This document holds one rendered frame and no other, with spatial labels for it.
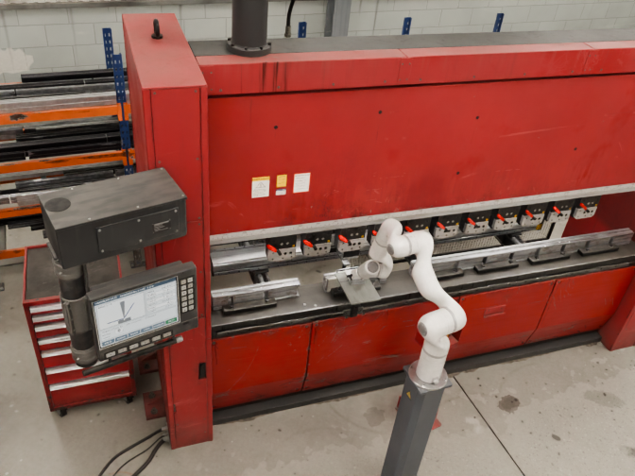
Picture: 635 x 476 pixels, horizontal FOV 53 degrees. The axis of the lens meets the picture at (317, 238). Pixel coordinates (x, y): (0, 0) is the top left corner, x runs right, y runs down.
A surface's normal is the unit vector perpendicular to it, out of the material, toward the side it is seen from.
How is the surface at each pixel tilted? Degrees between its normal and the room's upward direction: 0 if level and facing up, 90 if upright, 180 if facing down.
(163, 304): 90
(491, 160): 90
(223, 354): 90
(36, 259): 0
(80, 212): 0
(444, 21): 90
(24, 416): 0
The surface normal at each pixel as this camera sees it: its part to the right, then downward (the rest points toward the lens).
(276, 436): 0.09, -0.80
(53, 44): 0.38, 0.58
